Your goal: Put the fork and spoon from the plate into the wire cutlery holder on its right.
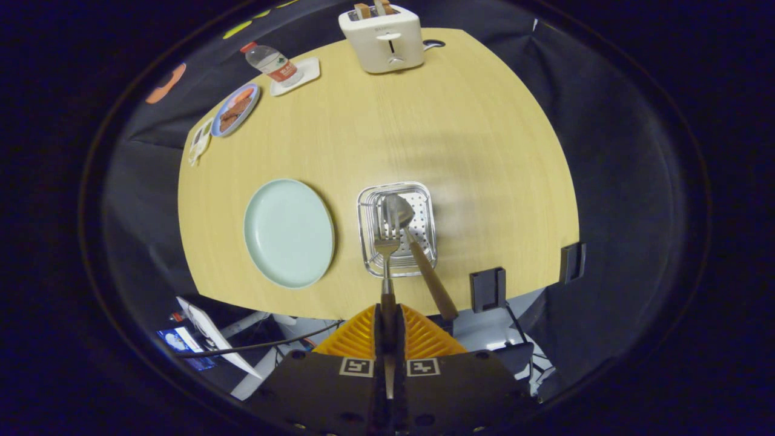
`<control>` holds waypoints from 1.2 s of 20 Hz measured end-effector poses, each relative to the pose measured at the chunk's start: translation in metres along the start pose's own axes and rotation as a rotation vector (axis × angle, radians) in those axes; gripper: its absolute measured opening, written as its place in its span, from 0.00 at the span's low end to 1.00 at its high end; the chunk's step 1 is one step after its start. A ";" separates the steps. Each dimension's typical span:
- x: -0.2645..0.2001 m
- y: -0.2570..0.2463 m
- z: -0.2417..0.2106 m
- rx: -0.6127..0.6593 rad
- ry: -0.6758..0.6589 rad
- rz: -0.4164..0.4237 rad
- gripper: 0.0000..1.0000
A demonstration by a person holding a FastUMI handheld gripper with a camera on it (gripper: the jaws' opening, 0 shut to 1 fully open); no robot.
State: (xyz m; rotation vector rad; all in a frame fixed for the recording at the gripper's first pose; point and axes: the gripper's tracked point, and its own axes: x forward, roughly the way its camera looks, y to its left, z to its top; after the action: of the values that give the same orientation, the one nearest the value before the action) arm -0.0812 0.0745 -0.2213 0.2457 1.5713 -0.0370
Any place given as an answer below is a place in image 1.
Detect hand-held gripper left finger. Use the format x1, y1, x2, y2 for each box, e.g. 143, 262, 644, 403
245, 305, 388, 436

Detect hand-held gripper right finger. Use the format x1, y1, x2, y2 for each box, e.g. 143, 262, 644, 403
387, 305, 539, 436

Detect metal spoon wooden handle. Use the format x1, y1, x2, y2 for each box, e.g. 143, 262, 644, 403
385, 194, 460, 322

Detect metal fork wooden handle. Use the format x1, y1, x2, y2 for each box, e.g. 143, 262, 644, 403
372, 195, 401, 400

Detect black table clamp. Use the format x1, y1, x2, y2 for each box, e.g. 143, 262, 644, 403
470, 267, 506, 313
559, 242, 587, 284

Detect white metal pipe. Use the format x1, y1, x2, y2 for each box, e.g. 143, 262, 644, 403
221, 311, 270, 340

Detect pale green plate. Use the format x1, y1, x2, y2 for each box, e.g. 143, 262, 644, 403
243, 179, 335, 289

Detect perforated metal tray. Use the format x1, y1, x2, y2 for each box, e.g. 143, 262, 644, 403
357, 181, 438, 278

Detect white board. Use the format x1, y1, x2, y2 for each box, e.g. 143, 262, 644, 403
177, 296, 262, 380

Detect blue lit screen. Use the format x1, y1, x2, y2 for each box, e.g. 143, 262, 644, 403
157, 327, 216, 371

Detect blue plate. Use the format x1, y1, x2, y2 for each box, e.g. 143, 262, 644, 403
211, 82, 261, 138

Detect white divided sauce dish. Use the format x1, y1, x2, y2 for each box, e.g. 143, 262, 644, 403
188, 118, 214, 166

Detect brown meat slices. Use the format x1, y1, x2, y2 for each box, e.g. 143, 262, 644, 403
219, 97, 252, 133

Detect black backdrop cloth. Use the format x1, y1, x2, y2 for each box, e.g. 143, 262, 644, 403
100, 0, 691, 400

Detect white square coaster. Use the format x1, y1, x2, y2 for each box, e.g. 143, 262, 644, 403
269, 57, 321, 97

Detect white toaster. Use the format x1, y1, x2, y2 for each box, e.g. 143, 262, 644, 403
338, 5, 424, 74

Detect clear water bottle red cap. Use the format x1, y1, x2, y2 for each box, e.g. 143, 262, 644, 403
240, 41, 305, 88

